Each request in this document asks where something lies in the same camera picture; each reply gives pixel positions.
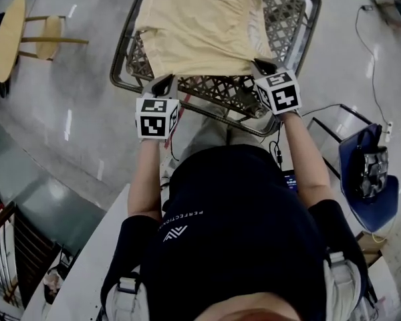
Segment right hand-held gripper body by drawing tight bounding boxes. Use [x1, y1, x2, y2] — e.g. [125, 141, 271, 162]
[255, 70, 302, 115]

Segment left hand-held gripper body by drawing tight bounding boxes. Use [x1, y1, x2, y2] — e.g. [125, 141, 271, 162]
[135, 94, 181, 140]

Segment cream yellow cloth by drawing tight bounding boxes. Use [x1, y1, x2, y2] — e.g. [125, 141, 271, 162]
[133, 0, 275, 77]

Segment person's left forearm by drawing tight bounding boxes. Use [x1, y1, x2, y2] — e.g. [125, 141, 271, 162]
[126, 138, 170, 220]

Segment person's right forearm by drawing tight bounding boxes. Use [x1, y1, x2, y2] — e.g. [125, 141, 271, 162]
[280, 110, 337, 210]

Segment dark wicker glass-top table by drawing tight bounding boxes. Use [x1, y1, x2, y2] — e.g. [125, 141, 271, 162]
[109, 0, 322, 137]

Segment person's legs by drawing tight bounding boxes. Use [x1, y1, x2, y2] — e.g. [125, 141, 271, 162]
[180, 115, 271, 158]

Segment black smartphone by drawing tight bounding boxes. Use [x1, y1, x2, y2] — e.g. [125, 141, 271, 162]
[282, 171, 300, 193]

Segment black and silver handbag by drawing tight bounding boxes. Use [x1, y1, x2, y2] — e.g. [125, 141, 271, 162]
[354, 127, 390, 199]

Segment person's torso in black shirt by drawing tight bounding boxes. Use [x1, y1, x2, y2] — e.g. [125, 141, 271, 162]
[100, 144, 372, 321]

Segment blue chair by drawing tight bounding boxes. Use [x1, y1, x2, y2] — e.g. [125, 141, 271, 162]
[338, 122, 400, 233]

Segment round wooden table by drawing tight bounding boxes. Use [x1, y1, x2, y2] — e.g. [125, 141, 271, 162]
[0, 0, 90, 84]

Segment brown cardboard box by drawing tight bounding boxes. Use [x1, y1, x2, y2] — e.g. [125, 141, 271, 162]
[356, 231, 388, 267]

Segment black staircase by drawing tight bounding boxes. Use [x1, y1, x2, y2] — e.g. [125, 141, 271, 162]
[0, 201, 70, 310]

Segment person's face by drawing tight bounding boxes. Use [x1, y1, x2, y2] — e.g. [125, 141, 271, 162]
[200, 294, 308, 321]

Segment black metal frame stand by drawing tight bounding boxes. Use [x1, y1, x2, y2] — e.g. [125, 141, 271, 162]
[306, 104, 382, 180]

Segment black floor cable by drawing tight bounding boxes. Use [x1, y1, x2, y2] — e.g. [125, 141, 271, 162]
[355, 5, 390, 126]

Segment grey harness strap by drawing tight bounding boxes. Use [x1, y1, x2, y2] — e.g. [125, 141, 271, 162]
[323, 251, 365, 321]
[105, 272, 148, 321]

